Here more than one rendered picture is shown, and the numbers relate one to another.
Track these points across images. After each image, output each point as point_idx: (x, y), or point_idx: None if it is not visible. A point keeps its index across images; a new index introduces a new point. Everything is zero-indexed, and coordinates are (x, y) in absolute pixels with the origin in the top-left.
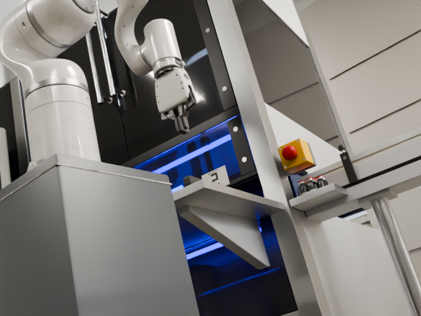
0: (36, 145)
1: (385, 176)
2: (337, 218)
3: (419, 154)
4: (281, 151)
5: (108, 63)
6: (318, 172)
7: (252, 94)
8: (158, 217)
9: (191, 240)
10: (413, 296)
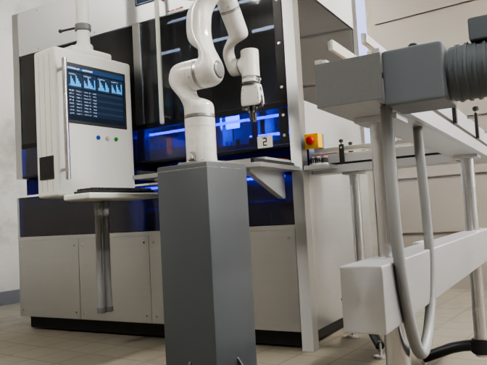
0: (190, 144)
1: (359, 164)
2: None
3: None
4: (306, 137)
5: None
6: (325, 150)
7: (297, 96)
8: (239, 185)
9: None
10: (356, 229)
